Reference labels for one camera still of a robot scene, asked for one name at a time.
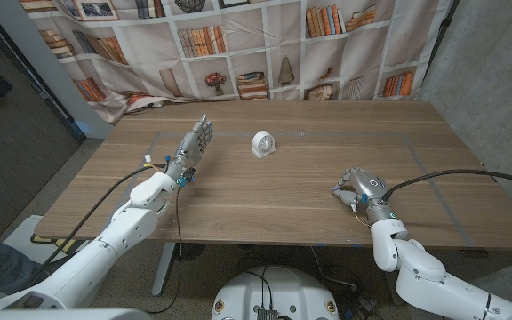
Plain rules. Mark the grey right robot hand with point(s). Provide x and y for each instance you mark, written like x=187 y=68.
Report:
x=369 y=189

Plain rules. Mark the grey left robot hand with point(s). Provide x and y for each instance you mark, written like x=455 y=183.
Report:
x=191 y=146

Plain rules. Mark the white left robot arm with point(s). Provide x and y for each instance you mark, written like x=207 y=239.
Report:
x=118 y=235

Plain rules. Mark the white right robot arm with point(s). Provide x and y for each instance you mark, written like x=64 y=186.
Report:
x=420 y=275

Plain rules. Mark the white kitchen timer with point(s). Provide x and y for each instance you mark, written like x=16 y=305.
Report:
x=262 y=144

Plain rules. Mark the black round floor stand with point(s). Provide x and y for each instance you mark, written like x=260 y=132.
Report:
x=189 y=251

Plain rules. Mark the grey power adapter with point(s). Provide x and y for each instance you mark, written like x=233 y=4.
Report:
x=365 y=303

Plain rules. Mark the printed bookshelf backdrop cloth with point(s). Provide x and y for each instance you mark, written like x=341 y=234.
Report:
x=256 y=44

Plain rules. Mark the white table leg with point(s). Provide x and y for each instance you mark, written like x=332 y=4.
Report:
x=163 y=271

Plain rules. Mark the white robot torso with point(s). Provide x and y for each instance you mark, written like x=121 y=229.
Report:
x=282 y=293

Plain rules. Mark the black box on torso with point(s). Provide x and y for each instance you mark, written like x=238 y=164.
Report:
x=267 y=314

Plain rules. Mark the black backdrop pole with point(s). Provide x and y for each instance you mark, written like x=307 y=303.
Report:
x=442 y=26

